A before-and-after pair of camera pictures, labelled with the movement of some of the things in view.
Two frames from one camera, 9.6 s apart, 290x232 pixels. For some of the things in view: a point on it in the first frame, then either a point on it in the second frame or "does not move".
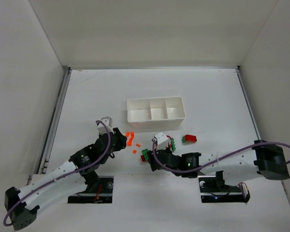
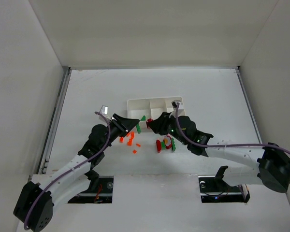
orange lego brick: x=129 y=143 does not move
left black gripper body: x=117 y=139 → x=119 y=123
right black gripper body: x=151 y=159 → x=166 y=123
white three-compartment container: x=156 y=113 does not move
